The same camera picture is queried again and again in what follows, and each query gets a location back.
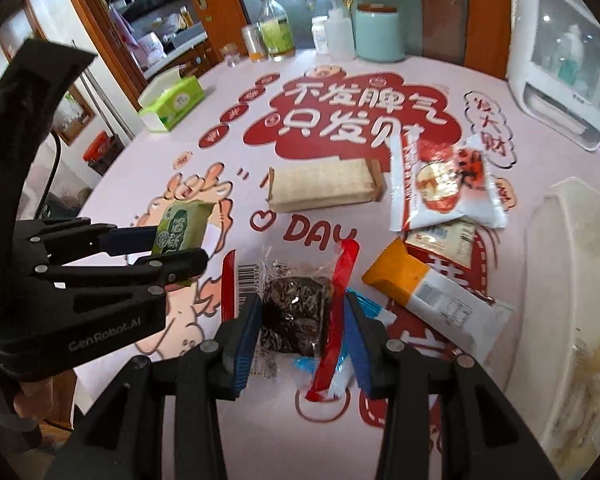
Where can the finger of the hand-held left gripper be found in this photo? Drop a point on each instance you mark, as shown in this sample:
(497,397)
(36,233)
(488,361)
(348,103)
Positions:
(130,240)
(170,267)

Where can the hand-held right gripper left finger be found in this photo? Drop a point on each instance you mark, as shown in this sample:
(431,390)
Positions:
(245,347)

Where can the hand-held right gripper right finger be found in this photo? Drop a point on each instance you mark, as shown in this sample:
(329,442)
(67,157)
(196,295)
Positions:
(362,350)

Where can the blue snack packet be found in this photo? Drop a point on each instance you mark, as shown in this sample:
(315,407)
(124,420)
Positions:
(377,312)

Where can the small green snack packet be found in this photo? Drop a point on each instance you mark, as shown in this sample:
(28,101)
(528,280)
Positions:
(182,227)

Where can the dark snack packet red edge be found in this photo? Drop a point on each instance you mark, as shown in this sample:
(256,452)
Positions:
(295,315)

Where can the white plastic bin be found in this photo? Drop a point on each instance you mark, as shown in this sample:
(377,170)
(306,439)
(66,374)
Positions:
(565,285)

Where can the large clear bag of chips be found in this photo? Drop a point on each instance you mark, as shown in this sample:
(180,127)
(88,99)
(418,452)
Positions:
(597,370)

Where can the orange and white snack packet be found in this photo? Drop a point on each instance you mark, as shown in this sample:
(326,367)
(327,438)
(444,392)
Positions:
(430,287)

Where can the red stool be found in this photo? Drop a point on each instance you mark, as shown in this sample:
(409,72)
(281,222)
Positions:
(97,147)

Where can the brown label snack packet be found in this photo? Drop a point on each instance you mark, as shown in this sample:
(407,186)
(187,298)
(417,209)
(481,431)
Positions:
(447,240)

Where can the green tissue box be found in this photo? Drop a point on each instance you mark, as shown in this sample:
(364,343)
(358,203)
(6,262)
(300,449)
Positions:
(172,100)

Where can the beige wafer packet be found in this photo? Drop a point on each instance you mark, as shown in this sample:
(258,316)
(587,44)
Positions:
(325,185)

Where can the red and white snack packet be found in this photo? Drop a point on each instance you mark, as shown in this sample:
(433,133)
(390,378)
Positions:
(440,190)

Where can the small glass jar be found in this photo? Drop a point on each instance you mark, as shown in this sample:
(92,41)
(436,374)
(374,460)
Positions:
(230,56)

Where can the green label glass bottle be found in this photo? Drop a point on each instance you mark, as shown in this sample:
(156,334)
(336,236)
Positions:
(276,32)

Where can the white pill bottle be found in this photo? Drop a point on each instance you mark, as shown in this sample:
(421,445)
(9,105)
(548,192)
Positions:
(320,36)

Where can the white squeeze bottle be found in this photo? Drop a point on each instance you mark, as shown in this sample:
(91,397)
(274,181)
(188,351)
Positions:
(340,37)

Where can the teal canister brown lid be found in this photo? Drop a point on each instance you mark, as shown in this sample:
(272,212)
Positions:
(378,35)

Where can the white countertop sterilizer cabinet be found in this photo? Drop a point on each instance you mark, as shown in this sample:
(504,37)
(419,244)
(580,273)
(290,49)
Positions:
(545,70)

